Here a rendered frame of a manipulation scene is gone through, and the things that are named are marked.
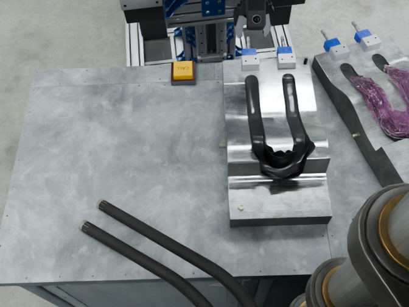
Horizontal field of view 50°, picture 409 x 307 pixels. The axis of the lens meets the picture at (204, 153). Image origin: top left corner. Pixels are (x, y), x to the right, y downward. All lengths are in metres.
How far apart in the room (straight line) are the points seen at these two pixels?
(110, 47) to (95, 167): 1.47
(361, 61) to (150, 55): 1.20
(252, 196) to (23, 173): 0.67
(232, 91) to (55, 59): 1.62
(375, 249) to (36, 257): 0.99
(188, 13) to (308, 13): 1.25
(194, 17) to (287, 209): 0.88
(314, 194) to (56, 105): 0.84
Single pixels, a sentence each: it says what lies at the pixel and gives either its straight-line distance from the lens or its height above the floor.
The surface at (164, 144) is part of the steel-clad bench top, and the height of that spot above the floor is 0.80.
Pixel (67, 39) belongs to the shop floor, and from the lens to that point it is 2.81.
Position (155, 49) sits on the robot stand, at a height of 0.21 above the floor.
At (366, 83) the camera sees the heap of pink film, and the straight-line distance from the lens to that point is 1.34.
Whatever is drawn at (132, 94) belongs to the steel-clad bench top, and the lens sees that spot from 1.42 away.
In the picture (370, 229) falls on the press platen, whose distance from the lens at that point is 0.41.
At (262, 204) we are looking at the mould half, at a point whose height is 0.86.
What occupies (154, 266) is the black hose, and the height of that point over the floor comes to 0.87.
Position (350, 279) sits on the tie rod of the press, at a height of 1.41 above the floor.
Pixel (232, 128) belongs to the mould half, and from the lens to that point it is 1.19.
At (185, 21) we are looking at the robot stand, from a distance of 1.73.
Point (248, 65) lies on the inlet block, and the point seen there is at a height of 0.91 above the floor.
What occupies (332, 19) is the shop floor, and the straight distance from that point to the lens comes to 2.82.
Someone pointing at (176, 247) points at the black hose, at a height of 0.89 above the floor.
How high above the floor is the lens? 1.91
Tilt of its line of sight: 61 degrees down
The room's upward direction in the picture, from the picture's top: 5 degrees counter-clockwise
